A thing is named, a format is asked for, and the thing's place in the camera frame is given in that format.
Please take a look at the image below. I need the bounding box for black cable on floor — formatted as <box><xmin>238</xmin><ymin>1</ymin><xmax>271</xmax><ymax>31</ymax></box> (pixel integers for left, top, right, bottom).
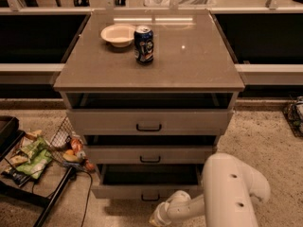
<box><xmin>70</xmin><ymin>168</ymin><xmax>94</xmax><ymax>227</ymax></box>

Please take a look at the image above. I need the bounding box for grey drawer cabinet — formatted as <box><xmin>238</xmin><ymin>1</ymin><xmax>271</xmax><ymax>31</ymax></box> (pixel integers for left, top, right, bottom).
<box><xmin>52</xmin><ymin>9</ymin><xmax>246</xmax><ymax>203</ymax></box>

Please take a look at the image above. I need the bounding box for green chip bag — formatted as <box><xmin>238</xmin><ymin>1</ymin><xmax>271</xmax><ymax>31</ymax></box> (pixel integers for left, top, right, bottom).
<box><xmin>16</xmin><ymin>137</ymin><xmax>52</xmax><ymax>180</ymax></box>

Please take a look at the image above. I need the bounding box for blue soda can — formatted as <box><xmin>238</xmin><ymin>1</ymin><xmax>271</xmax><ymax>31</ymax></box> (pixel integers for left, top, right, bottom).
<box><xmin>134</xmin><ymin>26</ymin><xmax>153</xmax><ymax>64</ymax></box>

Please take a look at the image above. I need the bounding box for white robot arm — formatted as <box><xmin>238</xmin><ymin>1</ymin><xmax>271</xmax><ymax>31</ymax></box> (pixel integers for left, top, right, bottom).
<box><xmin>150</xmin><ymin>153</ymin><xmax>271</xmax><ymax>227</ymax></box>

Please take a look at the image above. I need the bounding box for wire basket at right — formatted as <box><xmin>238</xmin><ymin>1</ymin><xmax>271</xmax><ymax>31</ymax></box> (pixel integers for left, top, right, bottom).
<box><xmin>283</xmin><ymin>96</ymin><xmax>303</xmax><ymax>137</ymax></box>

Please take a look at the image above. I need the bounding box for drawer with black handle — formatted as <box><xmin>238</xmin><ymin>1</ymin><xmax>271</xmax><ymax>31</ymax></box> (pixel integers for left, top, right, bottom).
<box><xmin>66</xmin><ymin>109</ymin><xmax>233</xmax><ymax>135</ymax></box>
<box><xmin>92</xmin><ymin>164</ymin><xmax>204</xmax><ymax>201</ymax></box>
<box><xmin>84</xmin><ymin>146</ymin><xmax>213</xmax><ymax>164</ymax></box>

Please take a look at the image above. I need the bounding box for wire basket with snacks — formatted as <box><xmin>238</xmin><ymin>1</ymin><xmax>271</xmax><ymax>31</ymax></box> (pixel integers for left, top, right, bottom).
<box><xmin>49</xmin><ymin>117</ymin><xmax>95</xmax><ymax>173</ymax></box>

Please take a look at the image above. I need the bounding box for dark blue snack bag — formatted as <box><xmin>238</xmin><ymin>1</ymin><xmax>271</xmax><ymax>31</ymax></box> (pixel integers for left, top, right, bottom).
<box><xmin>2</xmin><ymin>168</ymin><xmax>30</xmax><ymax>186</ymax></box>

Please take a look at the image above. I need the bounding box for black metal stand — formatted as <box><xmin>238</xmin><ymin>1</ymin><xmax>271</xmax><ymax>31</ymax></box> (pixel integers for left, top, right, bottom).
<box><xmin>0</xmin><ymin>115</ymin><xmax>78</xmax><ymax>227</ymax></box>

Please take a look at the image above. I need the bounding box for white bowl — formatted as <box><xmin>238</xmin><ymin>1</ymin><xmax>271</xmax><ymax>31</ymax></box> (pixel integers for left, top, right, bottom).
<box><xmin>100</xmin><ymin>24</ymin><xmax>135</xmax><ymax>47</ymax></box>

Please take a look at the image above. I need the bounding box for orange fruit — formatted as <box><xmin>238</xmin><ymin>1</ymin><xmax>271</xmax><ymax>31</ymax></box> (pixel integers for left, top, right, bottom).
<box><xmin>62</xmin><ymin>149</ymin><xmax>79</xmax><ymax>163</ymax></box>

